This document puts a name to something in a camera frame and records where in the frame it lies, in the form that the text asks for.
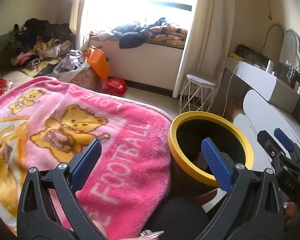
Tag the dark blue jacket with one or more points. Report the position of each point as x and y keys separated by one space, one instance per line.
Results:
x=130 y=35

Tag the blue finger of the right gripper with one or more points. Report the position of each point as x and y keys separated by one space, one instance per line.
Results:
x=284 y=140

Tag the right human hand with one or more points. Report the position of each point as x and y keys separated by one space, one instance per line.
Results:
x=292 y=213

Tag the pink cartoon fleece blanket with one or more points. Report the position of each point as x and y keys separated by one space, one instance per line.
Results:
x=45 y=122

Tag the orange paper bag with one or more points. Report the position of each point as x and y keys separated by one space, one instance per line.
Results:
x=97 y=60

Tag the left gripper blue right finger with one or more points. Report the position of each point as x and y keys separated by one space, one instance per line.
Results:
x=252 y=208

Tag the left human hand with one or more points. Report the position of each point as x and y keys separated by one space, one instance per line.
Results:
x=147 y=234

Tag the yellow rimmed black trash bin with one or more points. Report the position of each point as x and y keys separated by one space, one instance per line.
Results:
x=191 y=175

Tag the pile of dark clothes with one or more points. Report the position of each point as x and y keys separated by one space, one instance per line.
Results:
x=39 y=40

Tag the red plastic bag on floor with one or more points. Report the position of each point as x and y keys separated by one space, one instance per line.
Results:
x=114 y=86

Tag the white wire stool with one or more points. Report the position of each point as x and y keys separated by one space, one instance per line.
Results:
x=197 y=94

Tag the white round chair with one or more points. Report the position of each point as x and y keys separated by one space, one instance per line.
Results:
x=259 y=115

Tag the floral laundry basket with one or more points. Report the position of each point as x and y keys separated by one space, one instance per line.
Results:
x=88 y=79

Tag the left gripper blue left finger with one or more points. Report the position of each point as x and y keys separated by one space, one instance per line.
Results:
x=37 y=217

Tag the beige curtain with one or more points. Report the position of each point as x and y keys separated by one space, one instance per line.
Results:
x=208 y=42

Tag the white dressing table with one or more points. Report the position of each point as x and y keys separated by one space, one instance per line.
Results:
x=239 y=77

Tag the orange patterned sill cushion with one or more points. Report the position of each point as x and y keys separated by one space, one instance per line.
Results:
x=167 y=34

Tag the lavender garment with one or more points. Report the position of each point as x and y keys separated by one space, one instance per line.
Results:
x=68 y=67

